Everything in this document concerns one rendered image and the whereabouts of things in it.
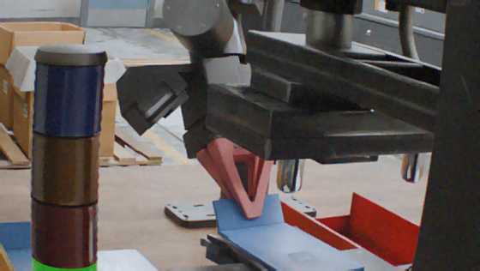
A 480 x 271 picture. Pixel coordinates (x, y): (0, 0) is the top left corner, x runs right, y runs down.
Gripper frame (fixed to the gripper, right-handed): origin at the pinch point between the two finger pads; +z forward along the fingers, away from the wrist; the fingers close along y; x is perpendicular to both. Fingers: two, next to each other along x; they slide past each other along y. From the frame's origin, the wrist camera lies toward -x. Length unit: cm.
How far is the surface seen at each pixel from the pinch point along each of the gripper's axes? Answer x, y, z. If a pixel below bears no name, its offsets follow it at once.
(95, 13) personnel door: 343, -939, -458
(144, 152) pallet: 129, -330, -93
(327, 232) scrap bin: 12.2, -6.2, 2.6
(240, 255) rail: -4.7, 5.0, 4.8
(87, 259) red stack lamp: -26.4, 29.5, 6.7
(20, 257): -20.7, -13.6, 0.4
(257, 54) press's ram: -5.4, 15.8, -9.5
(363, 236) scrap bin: 23.7, -15.4, 2.8
